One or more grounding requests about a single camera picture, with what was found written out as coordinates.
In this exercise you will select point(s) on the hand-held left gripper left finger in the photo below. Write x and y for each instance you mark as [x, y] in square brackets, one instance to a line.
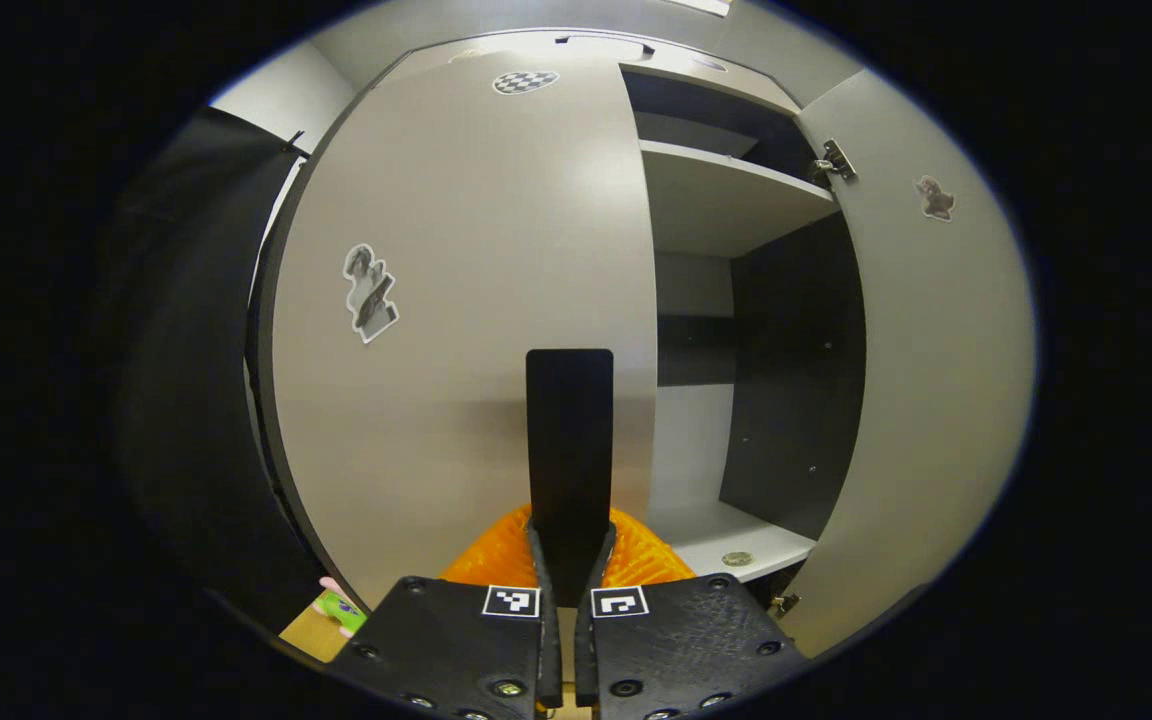
[548, 650]

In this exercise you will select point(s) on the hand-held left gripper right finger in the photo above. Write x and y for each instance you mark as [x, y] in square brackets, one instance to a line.
[586, 650]

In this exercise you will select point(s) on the beige double-door shoe cabinet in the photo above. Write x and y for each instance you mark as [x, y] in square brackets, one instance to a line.
[796, 380]

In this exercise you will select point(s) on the beige cabinet door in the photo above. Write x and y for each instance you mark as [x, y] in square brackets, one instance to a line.
[456, 250]
[936, 400]

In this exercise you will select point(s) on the white cabinet shelf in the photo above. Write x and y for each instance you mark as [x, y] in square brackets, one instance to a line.
[716, 530]

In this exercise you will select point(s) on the metal door hinge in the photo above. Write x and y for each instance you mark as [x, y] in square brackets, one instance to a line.
[834, 160]
[784, 603]

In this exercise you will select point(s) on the wide beige cabinet shelf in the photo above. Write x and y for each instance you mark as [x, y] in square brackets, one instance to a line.
[716, 200]

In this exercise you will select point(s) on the small round gold disc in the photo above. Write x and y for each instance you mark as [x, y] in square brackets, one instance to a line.
[737, 559]

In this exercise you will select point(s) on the green and pink plush toy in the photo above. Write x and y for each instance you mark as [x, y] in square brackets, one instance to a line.
[341, 608]

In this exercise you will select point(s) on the black backdrop cloth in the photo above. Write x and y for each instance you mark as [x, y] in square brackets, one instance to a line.
[196, 350]

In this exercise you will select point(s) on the black cloth clip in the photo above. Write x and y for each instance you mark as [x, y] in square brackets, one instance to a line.
[294, 144]

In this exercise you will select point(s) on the large ceiling light panel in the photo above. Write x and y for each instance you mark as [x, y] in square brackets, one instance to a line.
[706, 6]

